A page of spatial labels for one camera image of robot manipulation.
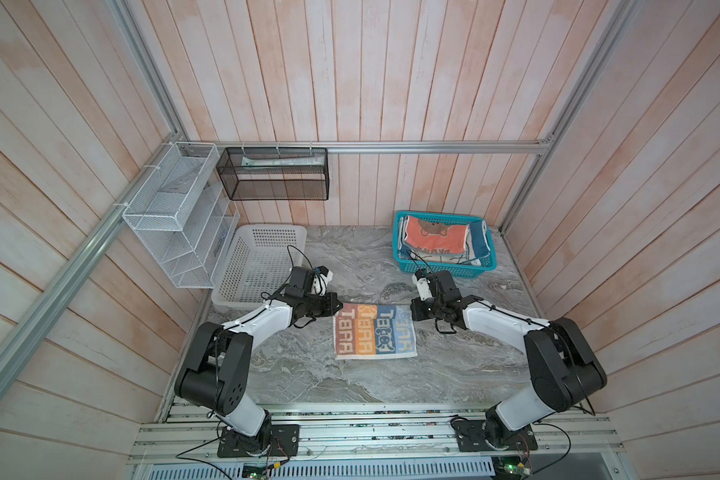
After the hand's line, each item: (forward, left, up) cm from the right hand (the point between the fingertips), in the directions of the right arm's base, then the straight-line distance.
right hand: (411, 304), depth 94 cm
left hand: (-4, +22, +3) cm, 23 cm away
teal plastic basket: (+14, 0, +3) cm, 15 cm away
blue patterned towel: (+23, -24, +8) cm, 34 cm away
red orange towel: (+28, -12, +2) cm, 31 cm away
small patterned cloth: (-8, +12, -4) cm, 15 cm away
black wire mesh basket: (+40, +48, +22) cm, 66 cm away
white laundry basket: (+18, +55, -3) cm, 58 cm away
